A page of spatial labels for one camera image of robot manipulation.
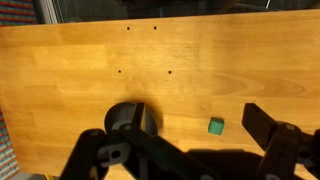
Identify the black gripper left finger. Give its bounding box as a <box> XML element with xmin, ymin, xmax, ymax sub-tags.
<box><xmin>59</xmin><ymin>102</ymin><xmax>222</xmax><ymax>180</ymax></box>

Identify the black bowl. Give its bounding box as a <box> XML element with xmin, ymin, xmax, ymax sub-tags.
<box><xmin>103</xmin><ymin>101</ymin><xmax>164</xmax><ymax>138</ymax></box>

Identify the small green block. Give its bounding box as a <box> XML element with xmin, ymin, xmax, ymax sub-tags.
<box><xmin>207</xmin><ymin>116</ymin><xmax>226</xmax><ymax>136</ymax></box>

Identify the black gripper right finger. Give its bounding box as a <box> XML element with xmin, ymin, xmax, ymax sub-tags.
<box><xmin>241</xmin><ymin>102</ymin><xmax>320</xmax><ymax>180</ymax></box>

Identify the aluminium extrusion bar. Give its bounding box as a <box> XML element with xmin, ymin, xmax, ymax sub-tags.
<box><xmin>39</xmin><ymin>0</ymin><xmax>63</xmax><ymax>25</ymax></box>

